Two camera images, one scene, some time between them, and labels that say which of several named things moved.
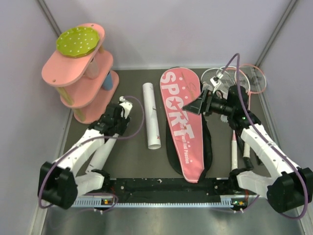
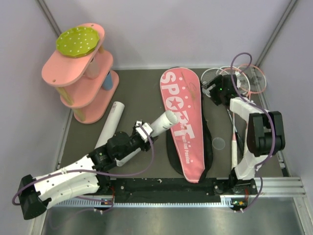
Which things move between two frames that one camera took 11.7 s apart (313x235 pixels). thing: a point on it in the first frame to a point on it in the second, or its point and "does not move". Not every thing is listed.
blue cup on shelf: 108,84 does not move
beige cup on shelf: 92,72 does not move
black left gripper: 124,123 to 145,146
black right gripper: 205,102 to 218,82
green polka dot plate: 77,41 does not move
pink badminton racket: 257,78 does not move
